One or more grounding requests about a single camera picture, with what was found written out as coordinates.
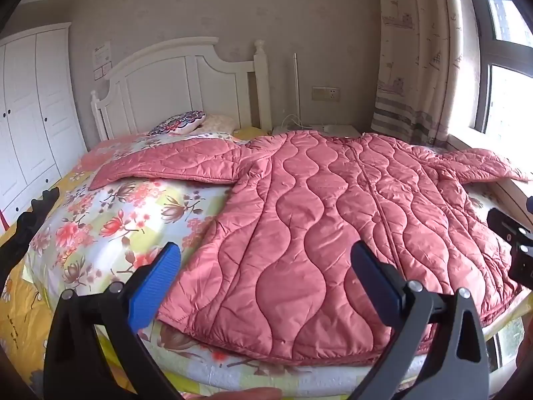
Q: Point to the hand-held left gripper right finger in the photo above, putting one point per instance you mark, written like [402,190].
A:
[374,287]

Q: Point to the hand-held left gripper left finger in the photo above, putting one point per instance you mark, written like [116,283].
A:
[154,287]

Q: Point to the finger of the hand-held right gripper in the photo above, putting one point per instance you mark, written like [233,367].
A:
[514,254]

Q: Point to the pink quilted jacket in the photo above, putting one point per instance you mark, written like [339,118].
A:
[312,237]

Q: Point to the person's left hand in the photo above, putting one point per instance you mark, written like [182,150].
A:
[254,394]

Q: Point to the cream window ledge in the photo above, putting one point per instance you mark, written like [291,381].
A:
[516,196]

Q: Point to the floral duvet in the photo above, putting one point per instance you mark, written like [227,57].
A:
[125,216]

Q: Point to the yellow bed sheet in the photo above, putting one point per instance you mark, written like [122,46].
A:
[21,321]

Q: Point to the white nightstand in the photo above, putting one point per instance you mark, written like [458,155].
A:
[339,130]

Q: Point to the dark framed window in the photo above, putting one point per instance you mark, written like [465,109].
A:
[485,91]

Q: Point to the patterned round pillow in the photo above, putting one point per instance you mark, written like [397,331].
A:
[183,123]

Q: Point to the cream pillow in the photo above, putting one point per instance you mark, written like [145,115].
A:
[220,123]

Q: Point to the white bed headboard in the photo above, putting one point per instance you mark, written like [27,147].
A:
[166,87]

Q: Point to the white upright pole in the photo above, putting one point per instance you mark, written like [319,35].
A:
[296,91]

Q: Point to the white wardrobe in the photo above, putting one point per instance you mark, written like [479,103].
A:
[25,112]

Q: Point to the printed beige curtain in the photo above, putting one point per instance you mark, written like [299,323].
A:
[416,50]

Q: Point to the wall socket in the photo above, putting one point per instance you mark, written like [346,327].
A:
[326,93]

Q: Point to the paper wall notice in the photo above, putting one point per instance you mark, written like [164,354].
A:
[102,56]

